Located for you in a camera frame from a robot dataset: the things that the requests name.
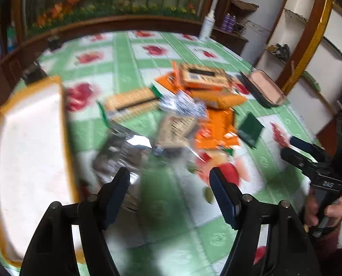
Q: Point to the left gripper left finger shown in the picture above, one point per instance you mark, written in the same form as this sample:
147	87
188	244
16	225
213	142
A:
51	250

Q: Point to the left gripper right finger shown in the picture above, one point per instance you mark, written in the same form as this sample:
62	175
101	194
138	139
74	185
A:
270	238

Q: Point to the silver foil snack bag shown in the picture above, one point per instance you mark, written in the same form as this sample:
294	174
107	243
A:
123	148

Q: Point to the soda cracker pack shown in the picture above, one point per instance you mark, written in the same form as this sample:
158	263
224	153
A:
130	104

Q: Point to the black tin near box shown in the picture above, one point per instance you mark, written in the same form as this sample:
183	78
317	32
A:
33	74

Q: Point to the open glasses case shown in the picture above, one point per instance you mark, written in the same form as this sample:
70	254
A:
263	89

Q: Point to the orange cheese cracker pack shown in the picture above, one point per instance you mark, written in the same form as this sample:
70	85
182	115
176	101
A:
217	99

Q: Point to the green fruit tablecloth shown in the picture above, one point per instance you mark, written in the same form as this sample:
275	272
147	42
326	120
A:
178	228

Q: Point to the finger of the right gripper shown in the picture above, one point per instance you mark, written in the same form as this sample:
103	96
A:
307	166
309	148

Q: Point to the yellow cardboard box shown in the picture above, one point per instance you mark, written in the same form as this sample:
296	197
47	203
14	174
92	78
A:
35	163

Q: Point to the orange cracker pack barcode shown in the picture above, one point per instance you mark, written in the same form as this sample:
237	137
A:
195	76

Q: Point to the black small container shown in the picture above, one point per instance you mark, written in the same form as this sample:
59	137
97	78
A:
54	43

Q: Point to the orange snack bag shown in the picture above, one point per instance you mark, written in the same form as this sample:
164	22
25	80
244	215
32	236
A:
218	131

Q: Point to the white spray bottle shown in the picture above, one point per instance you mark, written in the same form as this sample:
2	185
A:
207	26

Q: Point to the purple bottles on shelf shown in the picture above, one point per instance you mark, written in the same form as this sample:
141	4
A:
228	24

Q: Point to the person right hand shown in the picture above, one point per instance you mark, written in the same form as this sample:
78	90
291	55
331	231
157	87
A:
333	212

